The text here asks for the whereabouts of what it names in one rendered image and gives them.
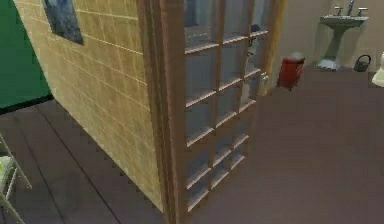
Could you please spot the grey pedestal sink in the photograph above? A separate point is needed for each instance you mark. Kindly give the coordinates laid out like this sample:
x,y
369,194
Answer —
x,y
338,31

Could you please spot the wooden glass-paned room door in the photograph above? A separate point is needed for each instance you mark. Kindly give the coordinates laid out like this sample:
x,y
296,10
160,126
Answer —
x,y
173,100

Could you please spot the red bin with grey lid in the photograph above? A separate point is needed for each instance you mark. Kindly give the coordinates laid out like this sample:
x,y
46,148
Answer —
x,y
290,71

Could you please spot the framed dark blue picture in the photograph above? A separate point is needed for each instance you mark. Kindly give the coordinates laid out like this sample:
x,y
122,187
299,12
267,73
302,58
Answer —
x,y
63,18

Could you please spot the black round kettle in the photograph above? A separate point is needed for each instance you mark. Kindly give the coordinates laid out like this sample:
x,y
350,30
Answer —
x,y
362,64

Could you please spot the grey metal rack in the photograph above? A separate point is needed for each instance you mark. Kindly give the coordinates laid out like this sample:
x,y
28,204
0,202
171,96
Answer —
x,y
7,180

